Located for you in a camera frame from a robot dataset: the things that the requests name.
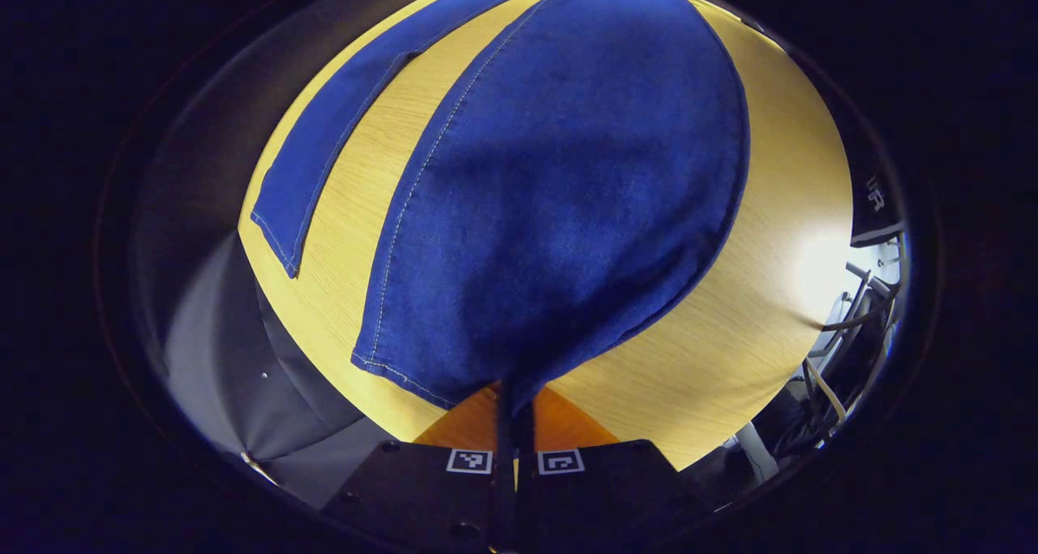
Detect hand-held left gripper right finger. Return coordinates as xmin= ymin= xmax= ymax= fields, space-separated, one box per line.
xmin=517 ymin=385 xmax=684 ymax=552

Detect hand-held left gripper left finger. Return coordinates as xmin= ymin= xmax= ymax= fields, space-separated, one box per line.
xmin=323 ymin=380 xmax=517 ymax=553

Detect blue jeans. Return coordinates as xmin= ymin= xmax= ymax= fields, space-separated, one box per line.
xmin=250 ymin=0 xmax=752 ymax=414

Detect white table leg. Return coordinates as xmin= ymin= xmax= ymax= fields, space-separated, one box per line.
xmin=734 ymin=420 xmax=781 ymax=483

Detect black device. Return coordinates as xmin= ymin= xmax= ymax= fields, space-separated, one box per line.
xmin=847 ymin=152 xmax=906 ymax=248

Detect beige cable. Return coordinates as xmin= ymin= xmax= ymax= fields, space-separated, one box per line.
xmin=803 ymin=358 xmax=849 ymax=427

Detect black cable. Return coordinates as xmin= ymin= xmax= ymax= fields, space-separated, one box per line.
xmin=821 ymin=290 xmax=899 ymax=333

